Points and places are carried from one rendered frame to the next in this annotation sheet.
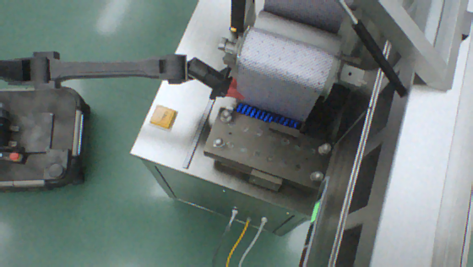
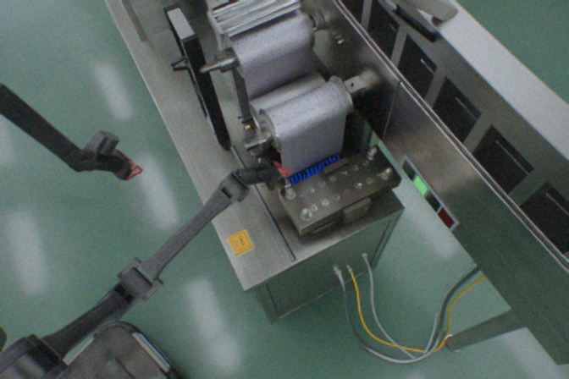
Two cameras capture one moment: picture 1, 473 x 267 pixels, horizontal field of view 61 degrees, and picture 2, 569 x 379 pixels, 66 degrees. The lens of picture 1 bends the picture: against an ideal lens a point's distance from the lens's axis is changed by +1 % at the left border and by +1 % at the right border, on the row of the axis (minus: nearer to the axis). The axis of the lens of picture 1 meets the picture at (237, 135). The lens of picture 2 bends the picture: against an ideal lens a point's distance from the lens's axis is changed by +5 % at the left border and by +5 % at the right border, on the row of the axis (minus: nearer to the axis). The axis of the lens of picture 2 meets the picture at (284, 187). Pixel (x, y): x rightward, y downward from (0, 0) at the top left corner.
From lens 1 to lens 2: 0.43 m
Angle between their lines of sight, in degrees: 15
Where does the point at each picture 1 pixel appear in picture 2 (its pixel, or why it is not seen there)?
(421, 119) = (462, 39)
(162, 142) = (258, 260)
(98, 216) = not seen: outside the picture
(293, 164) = (364, 181)
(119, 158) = (200, 339)
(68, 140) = (151, 364)
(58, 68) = (151, 265)
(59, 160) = not seen: outside the picture
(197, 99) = (249, 209)
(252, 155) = (334, 200)
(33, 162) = not seen: outside the picture
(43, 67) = (137, 277)
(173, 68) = (234, 186)
